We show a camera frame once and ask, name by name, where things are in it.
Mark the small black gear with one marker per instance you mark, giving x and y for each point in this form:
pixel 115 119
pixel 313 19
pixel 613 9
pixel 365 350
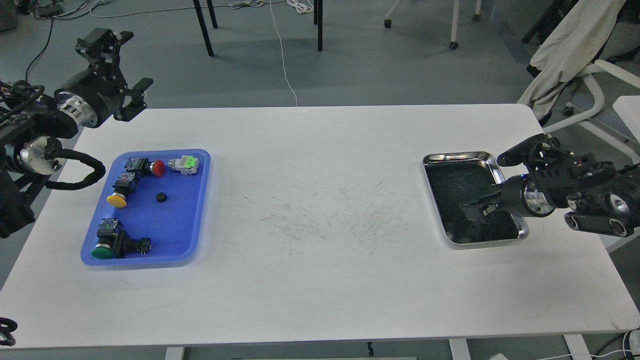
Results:
pixel 161 197

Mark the grey green connector part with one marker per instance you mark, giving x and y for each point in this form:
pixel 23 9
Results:
pixel 186 165

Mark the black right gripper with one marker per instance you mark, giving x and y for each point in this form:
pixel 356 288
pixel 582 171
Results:
pixel 518 195

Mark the green push button switch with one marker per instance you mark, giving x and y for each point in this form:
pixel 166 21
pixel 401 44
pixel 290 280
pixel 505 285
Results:
pixel 114 242

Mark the silver metal tray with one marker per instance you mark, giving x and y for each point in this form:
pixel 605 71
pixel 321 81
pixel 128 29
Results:
pixel 459 178

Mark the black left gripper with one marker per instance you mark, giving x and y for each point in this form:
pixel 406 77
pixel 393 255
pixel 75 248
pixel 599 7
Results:
pixel 93 95

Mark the red push button switch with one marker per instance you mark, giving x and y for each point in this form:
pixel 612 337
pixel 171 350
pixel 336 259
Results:
pixel 142 166

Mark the yellow push button switch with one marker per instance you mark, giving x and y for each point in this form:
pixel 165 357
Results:
pixel 125 184

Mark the blue plastic tray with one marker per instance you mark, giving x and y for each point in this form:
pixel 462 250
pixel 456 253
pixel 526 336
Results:
pixel 172 226

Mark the white chair with cloth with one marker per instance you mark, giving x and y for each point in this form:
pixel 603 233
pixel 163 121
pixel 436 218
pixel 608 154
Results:
pixel 576 42

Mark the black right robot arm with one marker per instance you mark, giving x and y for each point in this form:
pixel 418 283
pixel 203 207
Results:
pixel 597 197

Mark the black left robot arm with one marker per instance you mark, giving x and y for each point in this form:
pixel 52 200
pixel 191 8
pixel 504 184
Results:
pixel 33 124

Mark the white rolling stand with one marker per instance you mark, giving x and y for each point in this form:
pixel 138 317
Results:
pixel 446 15

